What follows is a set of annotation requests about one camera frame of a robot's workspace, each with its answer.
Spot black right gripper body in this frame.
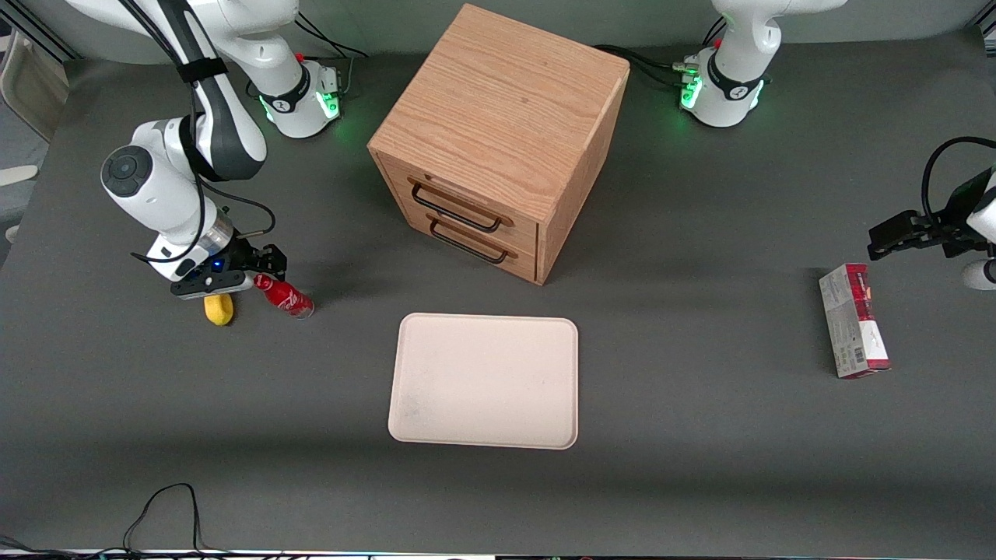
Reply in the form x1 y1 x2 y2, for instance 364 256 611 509
187 236 265 282

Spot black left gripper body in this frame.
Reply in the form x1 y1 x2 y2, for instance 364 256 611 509
940 167 996 259

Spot red coke bottle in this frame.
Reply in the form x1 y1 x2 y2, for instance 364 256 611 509
254 274 316 320

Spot beige rectangular tray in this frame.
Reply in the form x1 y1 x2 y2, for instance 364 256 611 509
388 313 580 450

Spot red and white carton box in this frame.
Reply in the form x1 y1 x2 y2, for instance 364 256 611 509
819 263 892 380

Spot wooden drawer front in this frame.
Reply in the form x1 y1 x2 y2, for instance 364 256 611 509
379 154 541 253
391 194 539 282

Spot beige chair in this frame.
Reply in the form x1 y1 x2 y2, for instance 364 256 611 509
0 27 71 243

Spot wooden drawer cabinet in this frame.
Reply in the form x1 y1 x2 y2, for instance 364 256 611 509
367 3 631 286

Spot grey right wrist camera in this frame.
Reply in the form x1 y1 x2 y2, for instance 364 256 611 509
170 270 257 301

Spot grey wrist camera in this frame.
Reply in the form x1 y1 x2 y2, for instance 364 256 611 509
170 270 257 301
962 258 996 292

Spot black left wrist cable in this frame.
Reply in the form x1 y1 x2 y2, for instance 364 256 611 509
921 136 996 228

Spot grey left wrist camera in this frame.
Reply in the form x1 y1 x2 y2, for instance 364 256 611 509
962 258 996 292

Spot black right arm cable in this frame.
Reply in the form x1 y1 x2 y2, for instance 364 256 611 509
117 0 278 265

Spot black metal drawer handle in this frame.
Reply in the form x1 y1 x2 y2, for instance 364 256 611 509
429 219 509 264
411 183 503 234

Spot black right arm base cables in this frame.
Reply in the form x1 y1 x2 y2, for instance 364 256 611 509
291 14 369 98

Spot black arm base cables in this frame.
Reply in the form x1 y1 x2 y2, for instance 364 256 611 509
594 16 729 91
291 14 369 98

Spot black looped table cable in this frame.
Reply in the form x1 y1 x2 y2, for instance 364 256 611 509
0 483 234 558

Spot black frame bar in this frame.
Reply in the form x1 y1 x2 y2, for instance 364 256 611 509
4 0 80 63

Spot black left arm base cables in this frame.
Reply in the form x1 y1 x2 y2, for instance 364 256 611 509
594 16 729 91

